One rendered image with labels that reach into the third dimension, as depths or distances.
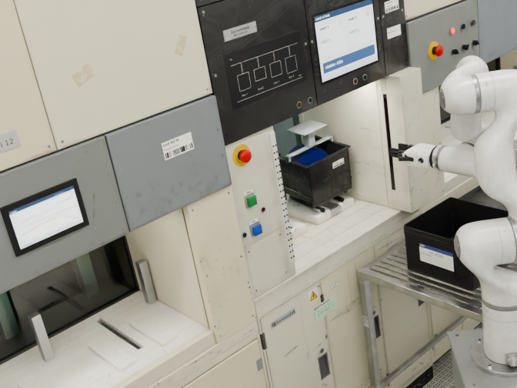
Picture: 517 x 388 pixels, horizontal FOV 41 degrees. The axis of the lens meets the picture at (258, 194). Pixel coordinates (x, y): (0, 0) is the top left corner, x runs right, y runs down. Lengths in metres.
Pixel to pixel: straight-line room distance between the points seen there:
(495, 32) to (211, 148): 1.50
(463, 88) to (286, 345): 1.10
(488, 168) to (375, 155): 0.92
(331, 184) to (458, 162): 0.62
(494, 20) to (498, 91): 1.25
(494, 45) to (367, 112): 0.69
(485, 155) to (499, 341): 0.52
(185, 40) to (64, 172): 0.49
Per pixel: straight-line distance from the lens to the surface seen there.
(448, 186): 2.96
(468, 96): 1.81
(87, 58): 1.77
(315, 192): 2.63
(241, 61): 2.04
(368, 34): 2.43
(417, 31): 2.63
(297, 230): 2.59
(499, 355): 2.05
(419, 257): 2.47
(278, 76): 2.14
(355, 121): 2.71
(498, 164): 1.84
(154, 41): 1.87
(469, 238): 1.85
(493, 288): 1.92
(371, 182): 2.76
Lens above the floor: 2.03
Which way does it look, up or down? 23 degrees down
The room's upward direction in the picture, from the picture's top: 10 degrees counter-clockwise
